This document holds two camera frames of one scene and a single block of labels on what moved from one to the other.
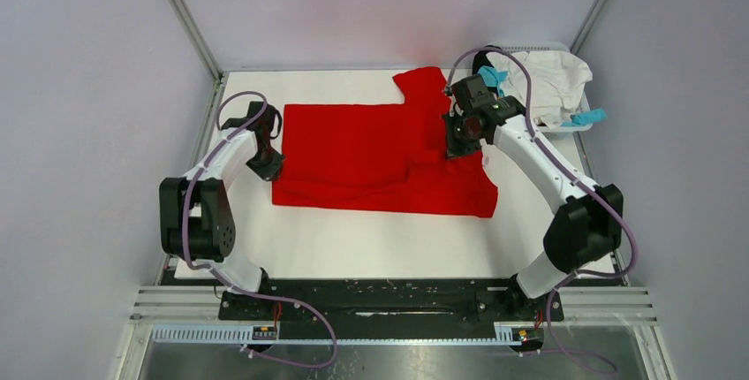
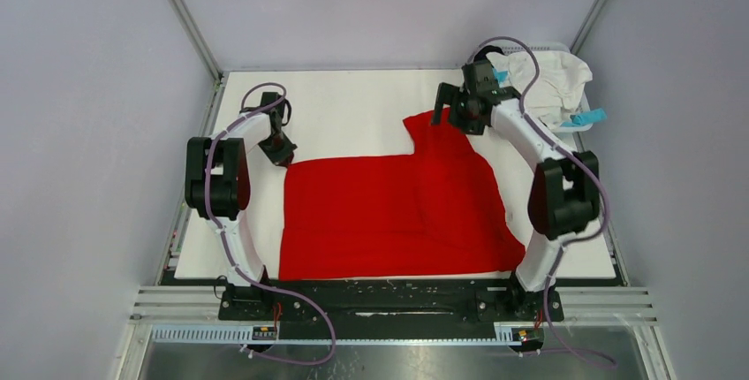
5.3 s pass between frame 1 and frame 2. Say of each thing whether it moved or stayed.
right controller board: stayed
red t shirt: moved
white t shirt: stayed
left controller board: stayed
